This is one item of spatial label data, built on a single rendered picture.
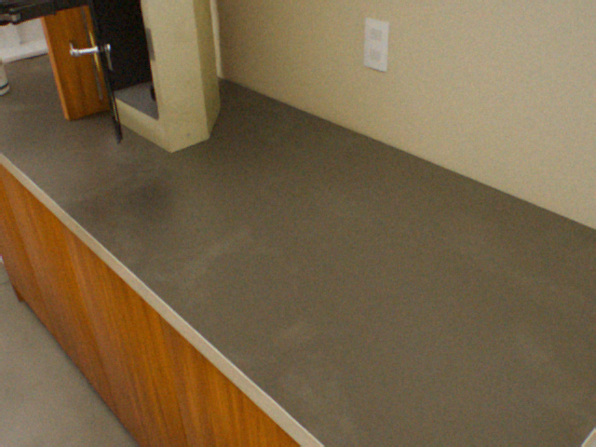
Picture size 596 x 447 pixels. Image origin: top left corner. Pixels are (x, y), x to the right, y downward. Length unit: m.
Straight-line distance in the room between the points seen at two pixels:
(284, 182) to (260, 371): 0.53
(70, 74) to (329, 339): 1.08
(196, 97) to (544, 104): 0.76
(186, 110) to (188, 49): 0.14
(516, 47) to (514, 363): 0.61
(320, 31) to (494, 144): 0.54
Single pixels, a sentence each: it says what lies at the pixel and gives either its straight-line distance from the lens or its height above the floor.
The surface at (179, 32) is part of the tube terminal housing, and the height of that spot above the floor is 1.21.
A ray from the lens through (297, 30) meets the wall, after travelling 1.60.
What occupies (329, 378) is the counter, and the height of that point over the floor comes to 0.94.
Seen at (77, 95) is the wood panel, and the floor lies 1.00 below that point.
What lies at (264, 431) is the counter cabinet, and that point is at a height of 0.78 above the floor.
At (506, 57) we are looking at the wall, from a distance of 1.23.
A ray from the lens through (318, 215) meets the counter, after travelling 1.14.
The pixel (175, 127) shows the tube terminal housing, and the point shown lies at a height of 1.00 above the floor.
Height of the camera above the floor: 1.56
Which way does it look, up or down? 33 degrees down
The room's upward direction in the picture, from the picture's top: 2 degrees counter-clockwise
